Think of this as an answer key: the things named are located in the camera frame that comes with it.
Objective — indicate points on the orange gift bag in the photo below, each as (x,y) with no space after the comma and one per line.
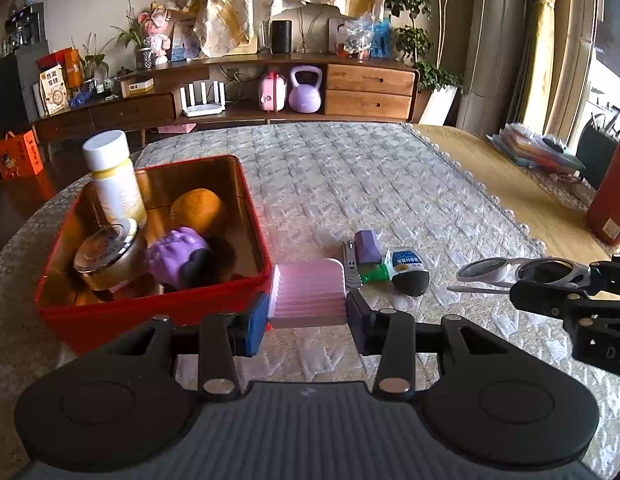
(20,157)

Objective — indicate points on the clear plastic bag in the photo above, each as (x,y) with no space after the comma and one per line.
(355,37)

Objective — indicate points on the silver nail clipper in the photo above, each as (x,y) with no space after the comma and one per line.
(351,265)

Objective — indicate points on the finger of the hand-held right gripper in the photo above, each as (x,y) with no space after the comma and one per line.
(544,297)
(614,272)

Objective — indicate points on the red thermos bottle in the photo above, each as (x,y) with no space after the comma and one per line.
(612,195)

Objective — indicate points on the white standing air conditioner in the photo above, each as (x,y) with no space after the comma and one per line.
(494,45)

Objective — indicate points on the blue toy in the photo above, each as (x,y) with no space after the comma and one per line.
(80,100)

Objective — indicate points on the red tin box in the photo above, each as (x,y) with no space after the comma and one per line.
(140,320)

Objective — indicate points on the orange fruit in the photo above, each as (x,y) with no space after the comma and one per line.
(197,210)

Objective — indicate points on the potted green tree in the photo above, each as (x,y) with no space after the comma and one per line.
(414,0)

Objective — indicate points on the round silver metal jar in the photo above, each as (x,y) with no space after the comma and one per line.
(107,255)

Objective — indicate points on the small green plant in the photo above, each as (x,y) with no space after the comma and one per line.
(90,65)

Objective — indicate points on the dark bottle with green cap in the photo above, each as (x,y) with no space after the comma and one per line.
(407,270)

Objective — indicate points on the black cabinet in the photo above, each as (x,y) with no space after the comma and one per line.
(12,95)

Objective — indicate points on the patterned lace placemat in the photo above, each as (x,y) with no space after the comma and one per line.
(564,187)

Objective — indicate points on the beige curtain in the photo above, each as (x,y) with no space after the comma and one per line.
(549,45)

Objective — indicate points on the white decorative panel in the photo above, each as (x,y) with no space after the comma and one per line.
(310,27)

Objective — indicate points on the purple kettlebell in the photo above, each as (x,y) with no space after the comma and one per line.
(306,95)

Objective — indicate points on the small purple block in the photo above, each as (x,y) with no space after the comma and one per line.
(367,246)

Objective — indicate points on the black coffee machine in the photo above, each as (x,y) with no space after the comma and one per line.
(25,27)

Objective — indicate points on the white picture frame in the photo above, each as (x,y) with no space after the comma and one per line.
(336,35)

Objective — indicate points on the white bottle with yellow label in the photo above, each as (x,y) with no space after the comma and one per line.
(117,180)

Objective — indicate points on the printed snack bag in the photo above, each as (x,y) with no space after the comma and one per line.
(55,92)

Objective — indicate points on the bamboo table mat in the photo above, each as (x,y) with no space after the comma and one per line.
(489,180)

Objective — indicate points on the wooden tv cabinet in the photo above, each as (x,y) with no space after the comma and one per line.
(370,92)

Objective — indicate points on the red orange box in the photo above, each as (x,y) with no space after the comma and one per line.
(62,62)

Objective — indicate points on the white frame sunglasses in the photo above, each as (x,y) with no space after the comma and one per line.
(482,269)

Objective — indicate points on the stack of books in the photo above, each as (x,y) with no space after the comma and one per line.
(534,147)

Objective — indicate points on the black speaker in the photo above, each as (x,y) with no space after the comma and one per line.
(281,36)

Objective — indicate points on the plant in striped pot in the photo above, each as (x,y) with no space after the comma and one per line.
(140,42)

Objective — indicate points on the white router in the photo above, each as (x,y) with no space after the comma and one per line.
(204,102)

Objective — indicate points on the pink ribbed box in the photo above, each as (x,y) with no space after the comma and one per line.
(307,292)

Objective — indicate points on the purple spiky massage ball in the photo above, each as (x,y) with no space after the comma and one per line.
(175,252)

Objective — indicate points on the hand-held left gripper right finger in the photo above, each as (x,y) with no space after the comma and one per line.
(359,322)

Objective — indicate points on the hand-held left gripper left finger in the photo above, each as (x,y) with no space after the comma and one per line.
(255,327)

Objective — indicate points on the pink doll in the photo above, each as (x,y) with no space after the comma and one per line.
(160,35)

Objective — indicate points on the pink mini suitcase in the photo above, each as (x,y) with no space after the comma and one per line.
(272,94)

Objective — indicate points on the cream cardboard box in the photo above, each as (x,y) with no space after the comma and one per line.
(138,86)

